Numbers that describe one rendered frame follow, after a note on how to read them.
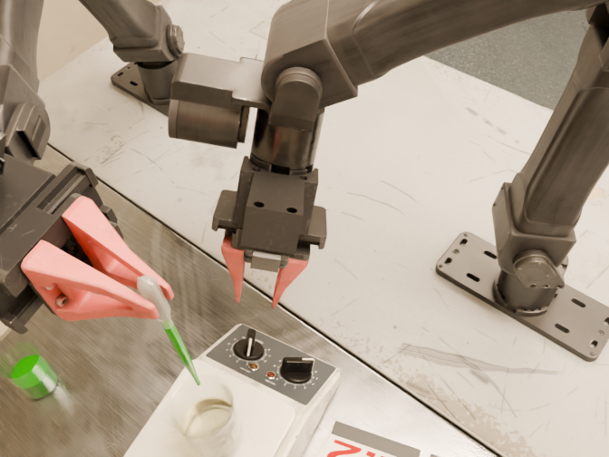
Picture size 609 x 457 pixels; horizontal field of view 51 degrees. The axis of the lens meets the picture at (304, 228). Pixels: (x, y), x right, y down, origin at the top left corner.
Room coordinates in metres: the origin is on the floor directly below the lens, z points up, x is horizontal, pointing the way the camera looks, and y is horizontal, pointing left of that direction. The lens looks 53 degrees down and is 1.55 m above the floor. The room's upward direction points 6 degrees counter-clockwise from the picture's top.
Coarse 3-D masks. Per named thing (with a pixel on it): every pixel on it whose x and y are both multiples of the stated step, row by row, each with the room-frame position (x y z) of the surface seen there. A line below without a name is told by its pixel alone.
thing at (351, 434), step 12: (336, 432) 0.23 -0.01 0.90; (348, 432) 0.23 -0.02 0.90; (360, 432) 0.23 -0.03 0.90; (324, 444) 0.22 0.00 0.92; (360, 444) 0.22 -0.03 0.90; (372, 444) 0.22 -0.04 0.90; (384, 444) 0.21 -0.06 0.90; (396, 444) 0.21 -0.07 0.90; (396, 456) 0.20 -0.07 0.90; (408, 456) 0.20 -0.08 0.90
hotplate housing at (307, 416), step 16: (224, 336) 0.33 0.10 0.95; (224, 368) 0.29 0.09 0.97; (336, 368) 0.29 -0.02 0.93; (256, 384) 0.26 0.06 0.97; (336, 384) 0.28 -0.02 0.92; (288, 400) 0.25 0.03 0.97; (320, 400) 0.25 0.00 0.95; (304, 416) 0.23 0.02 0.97; (320, 416) 0.24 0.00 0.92; (304, 432) 0.22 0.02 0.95; (288, 448) 0.20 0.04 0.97
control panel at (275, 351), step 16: (240, 336) 0.33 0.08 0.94; (256, 336) 0.33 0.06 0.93; (208, 352) 0.31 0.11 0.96; (224, 352) 0.31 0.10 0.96; (272, 352) 0.31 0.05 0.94; (288, 352) 0.31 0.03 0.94; (240, 368) 0.29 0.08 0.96; (256, 368) 0.29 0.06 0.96; (272, 368) 0.29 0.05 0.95; (320, 368) 0.29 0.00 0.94; (272, 384) 0.26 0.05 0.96; (288, 384) 0.26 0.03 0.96; (304, 384) 0.27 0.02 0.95; (320, 384) 0.27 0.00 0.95; (304, 400) 0.25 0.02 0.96
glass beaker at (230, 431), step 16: (192, 384) 0.23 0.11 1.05; (208, 384) 0.23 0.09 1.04; (224, 384) 0.23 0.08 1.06; (176, 400) 0.22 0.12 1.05; (192, 400) 0.23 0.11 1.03; (176, 416) 0.21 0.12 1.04; (208, 432) 0.19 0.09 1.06; (224, 432) 0.19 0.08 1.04; (240, 432) 0.20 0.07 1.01; (192, 448) 0.19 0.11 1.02; (208, 448) 0.19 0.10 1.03; (224, 448) 0.19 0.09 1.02
